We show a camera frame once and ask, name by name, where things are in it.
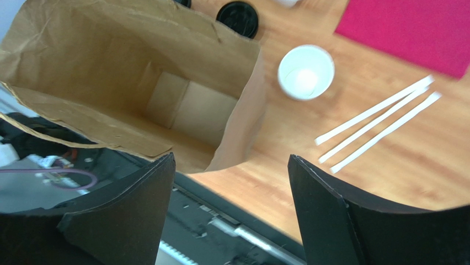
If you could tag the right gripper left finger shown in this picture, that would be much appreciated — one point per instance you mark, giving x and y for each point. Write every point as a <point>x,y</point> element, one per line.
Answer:
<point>120,223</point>

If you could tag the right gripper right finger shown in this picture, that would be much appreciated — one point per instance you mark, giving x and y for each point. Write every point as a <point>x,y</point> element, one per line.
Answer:
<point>343,224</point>

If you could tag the brown paper bag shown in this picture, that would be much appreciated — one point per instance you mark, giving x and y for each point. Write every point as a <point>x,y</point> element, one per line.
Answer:
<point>142,77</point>

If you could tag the paper coffee cup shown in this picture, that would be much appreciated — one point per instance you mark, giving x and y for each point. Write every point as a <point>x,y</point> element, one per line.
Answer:
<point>306,72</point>

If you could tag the black coffee cup lid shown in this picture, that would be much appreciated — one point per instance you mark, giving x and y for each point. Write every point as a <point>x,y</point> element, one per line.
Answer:
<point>186,3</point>

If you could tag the white wrapped straw middle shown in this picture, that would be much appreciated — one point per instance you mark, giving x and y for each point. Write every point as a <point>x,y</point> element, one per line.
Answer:
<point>372,124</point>

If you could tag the white wrapped straw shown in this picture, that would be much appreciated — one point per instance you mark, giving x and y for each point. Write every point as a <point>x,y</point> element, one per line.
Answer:
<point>394,126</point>
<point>426,81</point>
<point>372,124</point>

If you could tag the white wrapped straw right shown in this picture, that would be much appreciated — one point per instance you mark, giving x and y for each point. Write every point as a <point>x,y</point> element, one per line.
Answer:
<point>394,126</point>

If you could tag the white wrapped straw left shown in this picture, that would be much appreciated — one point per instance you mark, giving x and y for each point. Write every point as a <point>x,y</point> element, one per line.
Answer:
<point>426,81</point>

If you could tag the red folded cloth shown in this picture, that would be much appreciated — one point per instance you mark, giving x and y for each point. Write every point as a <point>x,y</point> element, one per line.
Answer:
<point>431,34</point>

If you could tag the white plastic basket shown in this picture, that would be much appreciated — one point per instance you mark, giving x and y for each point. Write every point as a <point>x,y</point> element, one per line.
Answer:
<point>287,3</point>

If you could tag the black lid on table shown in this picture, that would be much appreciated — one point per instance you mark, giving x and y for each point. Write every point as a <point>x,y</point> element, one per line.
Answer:
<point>241,17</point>

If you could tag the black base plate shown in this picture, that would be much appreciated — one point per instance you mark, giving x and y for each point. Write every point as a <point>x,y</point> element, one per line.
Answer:
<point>200,227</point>

